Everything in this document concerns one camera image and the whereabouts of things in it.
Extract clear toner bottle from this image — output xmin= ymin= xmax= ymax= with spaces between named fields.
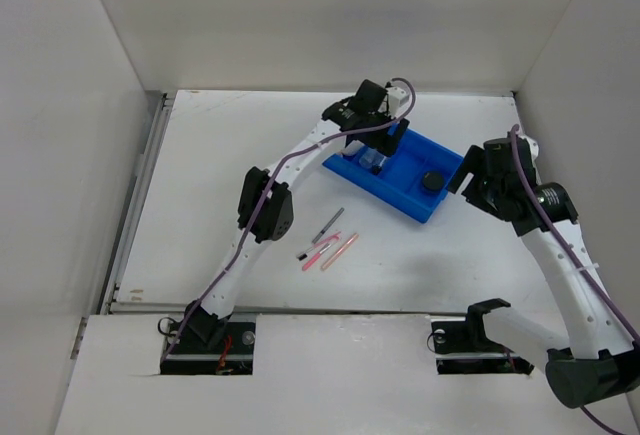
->
xmin=359 ymin=150 xmax=387 ymax=170

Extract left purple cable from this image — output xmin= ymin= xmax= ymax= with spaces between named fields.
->
xmin=164 ymin=76 xmax=417 ymax=361

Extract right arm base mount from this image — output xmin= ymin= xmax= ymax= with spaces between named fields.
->
xmin=427 ymin=317 xmax=534 ymax=376

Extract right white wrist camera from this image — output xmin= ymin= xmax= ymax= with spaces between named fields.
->
xmin=519 ymin=135 xmax=539 ymax=162

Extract blue compartment tray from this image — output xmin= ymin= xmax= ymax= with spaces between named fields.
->
xmin=323 ymin=129 xmax=463 ymax=223

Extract black round compact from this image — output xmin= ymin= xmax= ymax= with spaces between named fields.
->
xmin=421 ymin=171 xmax=445 ymax=192

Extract checkered makeup pencil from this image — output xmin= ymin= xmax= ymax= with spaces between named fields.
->
xmin=312 ymin=207 xmax=345 ymax=244

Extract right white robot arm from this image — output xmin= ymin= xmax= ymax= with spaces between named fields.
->
xmin=447 ymin=133 xmax=639 ymax=409

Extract peach makeup stick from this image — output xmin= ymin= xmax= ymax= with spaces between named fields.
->
xmin=321 ymin=233 xmax=359 ymax=272

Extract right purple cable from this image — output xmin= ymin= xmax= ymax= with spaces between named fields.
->
xmin=507 ymin=123 xmax=640 ymax=433

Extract purple cable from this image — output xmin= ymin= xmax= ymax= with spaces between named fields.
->
xmin=164 ymin=76 xmax=417 ymax=361
xmin=507 ymin=123 xmax=640 ymax=433

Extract pink makeup pen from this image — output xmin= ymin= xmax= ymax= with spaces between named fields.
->
xmin=302 ymin=242 xmax=334 ymax=271

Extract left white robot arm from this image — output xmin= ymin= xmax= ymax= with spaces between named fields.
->
xmin=178 ymin=77 xmax=416 ymax=352

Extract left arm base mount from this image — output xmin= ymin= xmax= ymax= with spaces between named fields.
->
xmin=159 ymin=314 xmax=257 ymax=376

